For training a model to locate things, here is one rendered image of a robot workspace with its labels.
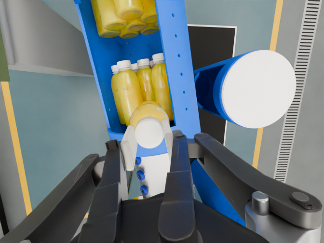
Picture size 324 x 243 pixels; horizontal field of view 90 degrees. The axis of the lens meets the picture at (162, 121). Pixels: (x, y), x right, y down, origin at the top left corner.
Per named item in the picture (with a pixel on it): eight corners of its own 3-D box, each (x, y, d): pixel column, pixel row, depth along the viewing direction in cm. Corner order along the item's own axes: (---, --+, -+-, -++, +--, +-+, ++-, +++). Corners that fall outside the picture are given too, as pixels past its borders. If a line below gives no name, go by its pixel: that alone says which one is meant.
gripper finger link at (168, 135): (165, 134, 15) (172, 133, 15) (161, 118, 22) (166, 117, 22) (169, 163, 16) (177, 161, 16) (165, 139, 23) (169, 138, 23)
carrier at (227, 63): (200, 64, 141) (172, 82, 142) (278, 32, 55) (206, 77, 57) (215, 92, 147) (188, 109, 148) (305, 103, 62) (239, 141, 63)
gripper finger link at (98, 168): (123, 174, 14) (88, 181, 14) (128, 151, 19) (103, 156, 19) (118, 158, 14) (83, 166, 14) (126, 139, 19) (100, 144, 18)
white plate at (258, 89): (280, 33, 54) (277, 34, 55) (209, 77, 56) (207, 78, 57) (306, 103, 60) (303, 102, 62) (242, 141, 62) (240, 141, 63)
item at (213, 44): (169, 178, 179) (171, 186, 165) (173, 29, 147) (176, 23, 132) (215, 177, 183) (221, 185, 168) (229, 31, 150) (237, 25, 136)
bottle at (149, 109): (129, 115, 40) (112, 136, 22) (147, 93, 39) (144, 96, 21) (152, 132, 41) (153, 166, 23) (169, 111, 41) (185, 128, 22)
